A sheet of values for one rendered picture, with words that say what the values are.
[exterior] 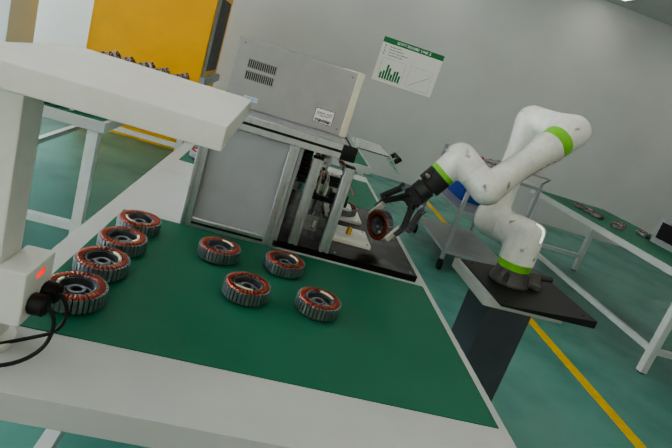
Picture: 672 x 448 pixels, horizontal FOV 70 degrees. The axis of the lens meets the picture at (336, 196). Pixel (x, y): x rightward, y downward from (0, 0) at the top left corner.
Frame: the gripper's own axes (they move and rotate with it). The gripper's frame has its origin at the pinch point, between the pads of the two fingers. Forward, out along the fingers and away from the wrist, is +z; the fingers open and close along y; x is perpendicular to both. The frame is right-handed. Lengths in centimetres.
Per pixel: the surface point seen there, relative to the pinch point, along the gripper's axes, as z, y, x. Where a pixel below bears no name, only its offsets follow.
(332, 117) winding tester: -12.1, -20.9, -33.6
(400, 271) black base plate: 3.3, 19.0, -0.9
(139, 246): 39, 6, -71
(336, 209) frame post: 4.5, 1.1, -25.1
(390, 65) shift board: -77, -406, 358
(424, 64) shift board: -114, -389, 384
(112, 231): 43, -2, -74
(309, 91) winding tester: -12, -27, -42
